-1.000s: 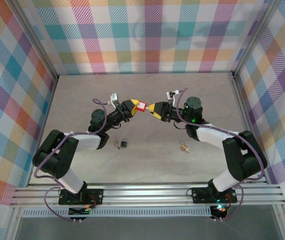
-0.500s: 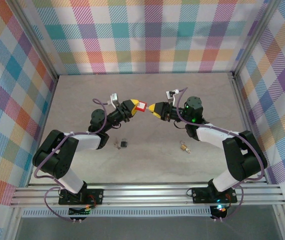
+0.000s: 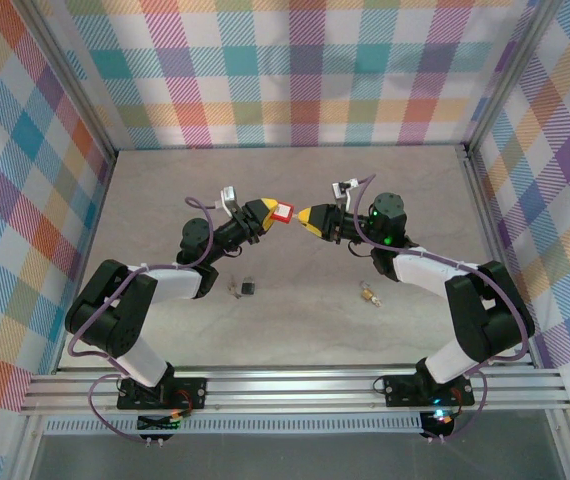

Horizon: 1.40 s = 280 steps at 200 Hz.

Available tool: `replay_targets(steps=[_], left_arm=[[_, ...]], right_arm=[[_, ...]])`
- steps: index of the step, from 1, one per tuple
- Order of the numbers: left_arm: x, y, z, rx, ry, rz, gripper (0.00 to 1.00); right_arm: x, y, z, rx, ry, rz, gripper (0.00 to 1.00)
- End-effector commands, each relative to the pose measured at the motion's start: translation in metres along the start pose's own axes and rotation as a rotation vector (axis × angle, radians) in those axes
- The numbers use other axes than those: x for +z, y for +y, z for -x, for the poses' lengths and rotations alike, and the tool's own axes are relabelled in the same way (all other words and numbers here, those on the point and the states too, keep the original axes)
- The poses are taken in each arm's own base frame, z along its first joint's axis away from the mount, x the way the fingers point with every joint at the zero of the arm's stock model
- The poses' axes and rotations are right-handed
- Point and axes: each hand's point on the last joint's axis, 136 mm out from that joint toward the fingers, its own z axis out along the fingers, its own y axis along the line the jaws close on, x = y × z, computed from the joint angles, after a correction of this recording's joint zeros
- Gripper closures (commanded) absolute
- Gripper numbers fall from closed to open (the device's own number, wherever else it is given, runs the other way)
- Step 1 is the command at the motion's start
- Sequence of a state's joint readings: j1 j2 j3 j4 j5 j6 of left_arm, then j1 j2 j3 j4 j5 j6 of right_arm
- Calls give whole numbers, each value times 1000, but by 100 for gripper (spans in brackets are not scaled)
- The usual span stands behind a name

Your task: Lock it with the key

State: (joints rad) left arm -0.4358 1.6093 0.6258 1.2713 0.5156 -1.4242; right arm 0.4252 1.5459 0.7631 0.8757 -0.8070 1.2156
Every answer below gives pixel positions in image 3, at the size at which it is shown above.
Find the red padlock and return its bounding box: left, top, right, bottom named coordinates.
left=270, top=201, right=295, bottom=226

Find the left controller board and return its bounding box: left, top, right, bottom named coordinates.
left=136, top=412, right=183, bottom=448

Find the controller board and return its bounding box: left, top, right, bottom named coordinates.
left=418, top=408, right=460, bottom=445
left=136, top=412, right=183, bottom=448

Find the right controller board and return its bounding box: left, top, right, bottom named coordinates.
left=418, top=408, right=460, bottom=445

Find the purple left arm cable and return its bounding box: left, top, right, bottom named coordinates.
left=67, top=195, right=226, bottom=444

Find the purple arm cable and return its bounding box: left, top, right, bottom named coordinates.
left=67, top=195, right=226, bottom=444
left=352, top=172, right=534, bottom=444

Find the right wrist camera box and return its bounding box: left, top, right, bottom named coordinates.
left=331, top=177, right=359, bottom=211

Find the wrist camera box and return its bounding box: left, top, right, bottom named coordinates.
left=331, top=177, right=359, bottom=211
left=218, top=186, right=241, bottom=214

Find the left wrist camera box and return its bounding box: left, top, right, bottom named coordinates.
left=218, top=186, right=241, bottom=214

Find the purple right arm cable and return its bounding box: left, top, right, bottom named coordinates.
left=352, top=172, right=534, bottom=444

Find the aluminium side rail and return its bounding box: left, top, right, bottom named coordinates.
left=457, top=142, right=541, bottom=369

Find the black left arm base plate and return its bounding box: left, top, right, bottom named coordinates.
left=117, top=377, right=209, bottom=412

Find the aluminium mounting rail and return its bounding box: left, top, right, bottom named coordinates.
left=19, top=366, right=570, bottom=416

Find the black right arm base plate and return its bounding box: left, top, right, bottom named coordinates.
left=383, top=373, right=476, bottom=407

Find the aluminium frame post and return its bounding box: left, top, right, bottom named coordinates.
left=544, top=409, right=570, bottom=480
left=9, top=414, right=51, bottom=480
left=18, top=0, right=119, bottom=161
left=463, top=0, right=567, bottom=154

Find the white slotted cable duct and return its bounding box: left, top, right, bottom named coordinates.
left=44, top=413, right=426, bottom=435

